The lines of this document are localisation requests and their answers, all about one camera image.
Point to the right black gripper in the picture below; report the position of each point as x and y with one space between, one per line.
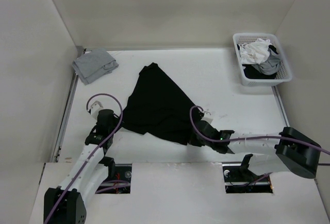
192 140

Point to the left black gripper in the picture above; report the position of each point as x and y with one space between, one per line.
116 120

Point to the black tank top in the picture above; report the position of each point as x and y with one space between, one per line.
159 107

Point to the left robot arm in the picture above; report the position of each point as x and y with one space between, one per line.
67 202

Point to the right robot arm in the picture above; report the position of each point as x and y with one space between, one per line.
290 150

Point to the folded grey tank top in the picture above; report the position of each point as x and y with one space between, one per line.
93 65

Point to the black garment in basket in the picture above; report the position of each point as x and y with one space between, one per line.
251 71

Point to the grey garment in basket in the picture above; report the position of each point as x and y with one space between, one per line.
271 66

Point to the white garment in basket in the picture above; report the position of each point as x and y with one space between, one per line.
256 52

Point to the white plastic laundry basket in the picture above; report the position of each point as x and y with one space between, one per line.
283 75

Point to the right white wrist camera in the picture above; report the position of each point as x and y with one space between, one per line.
208 116

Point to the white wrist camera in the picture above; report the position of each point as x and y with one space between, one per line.
208 116
95 108

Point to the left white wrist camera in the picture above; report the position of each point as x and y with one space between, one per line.
95 108

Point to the left metal table rail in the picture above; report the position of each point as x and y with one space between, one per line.
64 120

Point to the metal table rail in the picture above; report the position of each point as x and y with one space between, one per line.
280 105
64 120

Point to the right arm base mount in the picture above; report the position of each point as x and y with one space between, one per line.
238 180

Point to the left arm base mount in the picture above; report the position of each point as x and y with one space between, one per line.
118 181

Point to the right metal table rail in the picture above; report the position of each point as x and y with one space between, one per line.
280 105

